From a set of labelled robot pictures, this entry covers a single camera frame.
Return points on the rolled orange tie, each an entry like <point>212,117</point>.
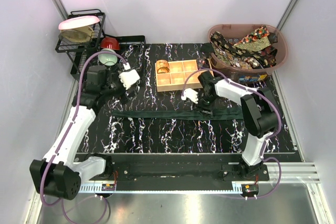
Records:
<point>162,66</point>

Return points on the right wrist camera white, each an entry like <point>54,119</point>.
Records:
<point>190,94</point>

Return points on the beige plate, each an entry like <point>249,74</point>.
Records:
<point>77,35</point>

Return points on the wooden compartment box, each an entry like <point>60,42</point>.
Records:
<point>179,72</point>

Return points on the pink plate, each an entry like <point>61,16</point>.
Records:
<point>77,22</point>

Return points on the light green bowl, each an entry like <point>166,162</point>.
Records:
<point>108,57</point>

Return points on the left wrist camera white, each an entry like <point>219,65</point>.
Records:
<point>129,78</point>

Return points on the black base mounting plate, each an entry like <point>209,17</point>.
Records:
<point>158,165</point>

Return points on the black wire dish rack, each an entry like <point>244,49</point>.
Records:
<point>78,52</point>

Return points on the black marble pattern mat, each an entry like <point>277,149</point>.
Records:
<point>109,134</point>

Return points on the red bowl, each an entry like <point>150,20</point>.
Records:
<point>110,43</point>

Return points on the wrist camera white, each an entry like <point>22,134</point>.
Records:
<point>190,94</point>
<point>129,78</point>

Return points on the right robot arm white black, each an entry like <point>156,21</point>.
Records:
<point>261,117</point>

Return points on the rolled dark patterned tie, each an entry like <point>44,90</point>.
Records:
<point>203,64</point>

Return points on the brown plastic basket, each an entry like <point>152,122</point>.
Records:
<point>238,32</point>

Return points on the pile of patterned ties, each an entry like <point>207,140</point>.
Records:
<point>254,51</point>

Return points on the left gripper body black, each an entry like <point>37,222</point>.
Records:
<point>115,87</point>

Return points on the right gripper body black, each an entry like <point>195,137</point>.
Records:
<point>205,102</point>

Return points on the blue yellow small box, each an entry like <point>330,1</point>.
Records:
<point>253,79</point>

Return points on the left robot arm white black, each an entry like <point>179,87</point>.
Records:
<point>56,174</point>

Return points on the aluminium rail frame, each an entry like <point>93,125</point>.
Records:
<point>286,173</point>

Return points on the dark green fern tie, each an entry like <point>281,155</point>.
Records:
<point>188,115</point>

